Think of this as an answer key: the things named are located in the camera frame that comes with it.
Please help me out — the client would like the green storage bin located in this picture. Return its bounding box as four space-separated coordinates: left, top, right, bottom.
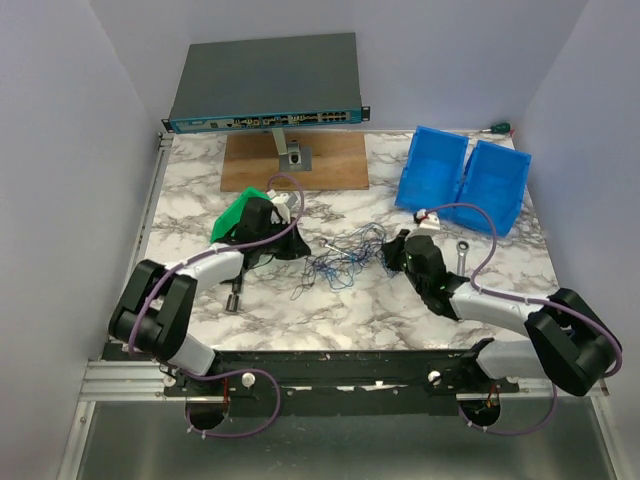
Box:
210 187 269 244

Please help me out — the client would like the aluminium frame rail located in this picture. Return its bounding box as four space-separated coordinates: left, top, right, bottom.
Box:
57 133 173 480

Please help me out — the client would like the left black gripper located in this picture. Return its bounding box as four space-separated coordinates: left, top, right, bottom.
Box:
258 217 312 261

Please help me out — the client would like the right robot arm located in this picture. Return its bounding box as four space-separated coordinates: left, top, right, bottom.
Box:
381 230 622 396

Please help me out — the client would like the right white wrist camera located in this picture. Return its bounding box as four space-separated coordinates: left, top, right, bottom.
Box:
413 209 441 235

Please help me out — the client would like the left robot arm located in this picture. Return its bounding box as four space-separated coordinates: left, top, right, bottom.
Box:
108 190 311 395

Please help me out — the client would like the blue storage bin right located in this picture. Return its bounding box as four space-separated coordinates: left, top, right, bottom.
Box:
455 140 531 237

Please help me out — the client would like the blue storage bin left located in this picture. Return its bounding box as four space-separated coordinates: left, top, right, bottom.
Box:
394 126 469 211

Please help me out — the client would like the blue storage bin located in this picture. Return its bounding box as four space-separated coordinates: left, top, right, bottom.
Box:
455 140 531 237
394 126 469 211

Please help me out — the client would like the wooden base board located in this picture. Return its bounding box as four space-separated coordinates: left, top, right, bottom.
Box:
220 132 369 192

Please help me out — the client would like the grey network switch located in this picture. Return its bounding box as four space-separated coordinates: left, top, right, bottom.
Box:
162 33 371 134

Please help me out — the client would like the black wire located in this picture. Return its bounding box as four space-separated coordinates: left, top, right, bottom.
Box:
290 222 396 301

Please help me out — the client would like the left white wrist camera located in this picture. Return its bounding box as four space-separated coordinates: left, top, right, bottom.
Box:
266 189 298 224

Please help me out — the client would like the grey metal stand bracket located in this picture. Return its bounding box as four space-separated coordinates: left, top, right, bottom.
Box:
271 128 312 173

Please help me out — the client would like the green handled screwdriver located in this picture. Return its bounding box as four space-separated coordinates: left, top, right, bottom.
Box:
480 122 512 135

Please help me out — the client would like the long ratchet chrome wrench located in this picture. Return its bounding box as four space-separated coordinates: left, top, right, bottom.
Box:
456 240 469 276

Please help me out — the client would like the black mounting base rail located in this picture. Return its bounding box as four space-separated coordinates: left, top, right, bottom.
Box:
164 348 519 418

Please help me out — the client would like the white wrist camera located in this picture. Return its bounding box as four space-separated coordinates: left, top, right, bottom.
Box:
266 189 298 224
413 209 441 235

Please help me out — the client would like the small open-end chrome wrench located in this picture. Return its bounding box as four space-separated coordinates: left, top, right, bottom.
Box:
320 239 351 258

